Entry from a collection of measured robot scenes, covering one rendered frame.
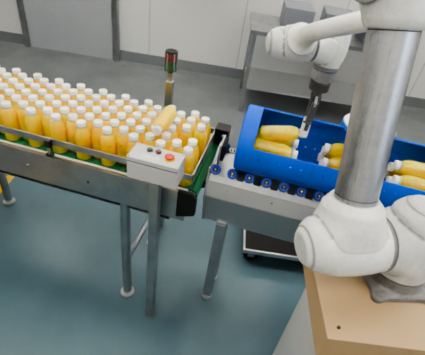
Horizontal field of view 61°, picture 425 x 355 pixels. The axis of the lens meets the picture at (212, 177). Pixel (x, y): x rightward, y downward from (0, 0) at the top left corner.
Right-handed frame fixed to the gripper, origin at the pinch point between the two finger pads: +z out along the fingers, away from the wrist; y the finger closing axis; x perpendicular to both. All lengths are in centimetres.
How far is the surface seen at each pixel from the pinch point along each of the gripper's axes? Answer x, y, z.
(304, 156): -4.8, 10.1, 19.4
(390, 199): -37.7, -14.5, 14.3
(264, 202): 7.8, -13.2, 32.8
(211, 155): 37.7, 8.9, 30.8
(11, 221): 164, 5, 120
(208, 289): 24, -9, 110
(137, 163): 58, -34, 12
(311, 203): -11.0, -11.8, 27.8
